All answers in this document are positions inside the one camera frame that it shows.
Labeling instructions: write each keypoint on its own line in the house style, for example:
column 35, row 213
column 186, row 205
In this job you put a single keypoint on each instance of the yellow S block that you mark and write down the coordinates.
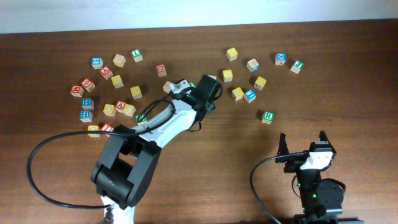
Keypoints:
column 227, row 75
column 136, row 92

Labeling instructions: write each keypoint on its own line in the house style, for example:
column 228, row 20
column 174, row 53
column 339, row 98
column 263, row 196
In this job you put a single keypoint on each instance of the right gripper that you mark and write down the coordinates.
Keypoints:
column 292, row 165

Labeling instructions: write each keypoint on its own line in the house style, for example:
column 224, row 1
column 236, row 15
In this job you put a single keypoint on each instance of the green V block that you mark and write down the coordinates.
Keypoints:
column 140, row 119

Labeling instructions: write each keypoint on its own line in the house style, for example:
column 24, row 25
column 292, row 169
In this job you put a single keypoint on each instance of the green Z block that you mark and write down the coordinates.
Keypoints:
column 192, row 85

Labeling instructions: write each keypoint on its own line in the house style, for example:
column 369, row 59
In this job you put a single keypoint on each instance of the plain wood block top left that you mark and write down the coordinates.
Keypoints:
column 119, row 60

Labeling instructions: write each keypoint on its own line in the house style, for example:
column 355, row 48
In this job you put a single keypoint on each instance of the wood block blue side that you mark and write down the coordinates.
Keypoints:
column 252, row 65

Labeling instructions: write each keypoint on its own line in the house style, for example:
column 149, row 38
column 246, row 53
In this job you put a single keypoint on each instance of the red A block lower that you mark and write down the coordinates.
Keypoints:
column 120, row 105

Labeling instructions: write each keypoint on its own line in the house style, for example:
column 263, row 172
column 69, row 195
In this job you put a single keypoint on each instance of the upper blue H block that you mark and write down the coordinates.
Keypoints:
column 87, row 104

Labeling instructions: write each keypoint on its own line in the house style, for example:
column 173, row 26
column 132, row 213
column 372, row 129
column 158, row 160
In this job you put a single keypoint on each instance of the red I block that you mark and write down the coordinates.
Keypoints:
column 107, row 128

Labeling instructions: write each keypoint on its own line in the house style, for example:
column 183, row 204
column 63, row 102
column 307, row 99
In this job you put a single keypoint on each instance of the red A block upper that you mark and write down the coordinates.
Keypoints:
column 106, row 72

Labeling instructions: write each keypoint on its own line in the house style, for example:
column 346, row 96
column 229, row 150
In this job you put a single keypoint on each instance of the green J block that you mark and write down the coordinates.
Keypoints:
column 297, row 66

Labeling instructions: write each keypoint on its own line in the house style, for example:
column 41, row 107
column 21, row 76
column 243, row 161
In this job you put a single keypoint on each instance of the yellow block beside blue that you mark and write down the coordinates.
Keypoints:
column 237, row 93

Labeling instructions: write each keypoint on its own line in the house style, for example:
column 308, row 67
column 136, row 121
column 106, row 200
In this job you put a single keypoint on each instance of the blue block far left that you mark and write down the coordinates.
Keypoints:
column 97, row 63

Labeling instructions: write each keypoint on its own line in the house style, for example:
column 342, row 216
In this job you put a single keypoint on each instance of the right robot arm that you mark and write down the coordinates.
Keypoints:
column 321, row 198

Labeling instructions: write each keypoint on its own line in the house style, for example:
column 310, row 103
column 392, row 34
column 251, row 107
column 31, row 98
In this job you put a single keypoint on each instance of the lower blue H block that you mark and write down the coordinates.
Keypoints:
column 86, row 116

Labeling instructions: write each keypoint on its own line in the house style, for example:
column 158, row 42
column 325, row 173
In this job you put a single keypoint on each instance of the red a block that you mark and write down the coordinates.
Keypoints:
column 106, row 72
column 120, row 105

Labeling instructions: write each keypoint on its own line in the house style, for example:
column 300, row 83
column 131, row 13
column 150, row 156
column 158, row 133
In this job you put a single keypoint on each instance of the yellow block beside A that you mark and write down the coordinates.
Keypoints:
column 129, row 110

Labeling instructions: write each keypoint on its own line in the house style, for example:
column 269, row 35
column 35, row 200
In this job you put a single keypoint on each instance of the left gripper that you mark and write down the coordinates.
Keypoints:
column 211, row 106

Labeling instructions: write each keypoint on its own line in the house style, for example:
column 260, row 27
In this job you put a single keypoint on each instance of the plain wood block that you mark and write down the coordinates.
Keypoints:
column 168, row 87
column 119, row 60

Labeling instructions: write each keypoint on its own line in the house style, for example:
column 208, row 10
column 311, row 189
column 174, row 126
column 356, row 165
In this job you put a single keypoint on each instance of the white picture block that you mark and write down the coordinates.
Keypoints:
column 212, row 76

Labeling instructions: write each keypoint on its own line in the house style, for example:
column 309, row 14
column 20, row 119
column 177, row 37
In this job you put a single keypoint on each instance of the blue h block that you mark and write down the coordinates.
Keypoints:
column 87, row 104
column 86, row 116

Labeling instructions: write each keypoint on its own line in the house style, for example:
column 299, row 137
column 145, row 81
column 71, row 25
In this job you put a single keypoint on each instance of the blue X block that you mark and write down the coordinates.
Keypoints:
column 280, row 58

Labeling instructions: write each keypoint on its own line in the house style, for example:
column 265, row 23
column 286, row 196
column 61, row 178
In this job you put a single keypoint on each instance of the yellow block lower left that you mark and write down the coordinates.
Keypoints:
column 109, row 110

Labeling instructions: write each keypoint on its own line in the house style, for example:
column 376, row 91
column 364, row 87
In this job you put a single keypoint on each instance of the yellow block top right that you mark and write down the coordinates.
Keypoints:
column 232, row 54

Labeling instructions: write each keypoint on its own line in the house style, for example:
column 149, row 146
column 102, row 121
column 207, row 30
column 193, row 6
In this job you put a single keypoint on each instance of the yellow block near A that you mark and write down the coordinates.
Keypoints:
column 117, row 81

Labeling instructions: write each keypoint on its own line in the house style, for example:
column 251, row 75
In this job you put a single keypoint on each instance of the red picture block centre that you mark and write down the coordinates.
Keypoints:
column 161, row 70

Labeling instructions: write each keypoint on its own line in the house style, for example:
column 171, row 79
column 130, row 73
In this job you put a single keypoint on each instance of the plain wood block centre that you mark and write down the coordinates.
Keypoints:
column 168, row 87

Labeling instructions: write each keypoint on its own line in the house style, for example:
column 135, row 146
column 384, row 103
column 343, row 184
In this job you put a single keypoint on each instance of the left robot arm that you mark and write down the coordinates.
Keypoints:
column 127, row 163

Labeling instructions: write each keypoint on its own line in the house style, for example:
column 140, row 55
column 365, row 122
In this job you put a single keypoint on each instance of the green L block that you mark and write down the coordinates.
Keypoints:
column 137, row 55

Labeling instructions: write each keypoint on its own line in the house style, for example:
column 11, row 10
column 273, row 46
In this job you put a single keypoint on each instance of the green R block right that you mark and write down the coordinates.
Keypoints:
column 267, row 117

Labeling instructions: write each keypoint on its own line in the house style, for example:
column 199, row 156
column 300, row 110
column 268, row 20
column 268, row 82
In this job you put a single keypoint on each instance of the red M block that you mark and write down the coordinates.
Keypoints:
column 77, row 90

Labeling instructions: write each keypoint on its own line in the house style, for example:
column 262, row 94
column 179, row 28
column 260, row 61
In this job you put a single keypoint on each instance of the red 9 block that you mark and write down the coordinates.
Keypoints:
column 87, row 84

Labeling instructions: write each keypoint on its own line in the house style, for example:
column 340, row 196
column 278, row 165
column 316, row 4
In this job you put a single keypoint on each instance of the blue picture block right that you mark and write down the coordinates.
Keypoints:
column 250, row 95

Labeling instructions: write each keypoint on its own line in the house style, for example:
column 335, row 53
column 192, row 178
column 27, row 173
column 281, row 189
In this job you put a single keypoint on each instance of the yellow block bottom left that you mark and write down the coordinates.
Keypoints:
column 93, row 128

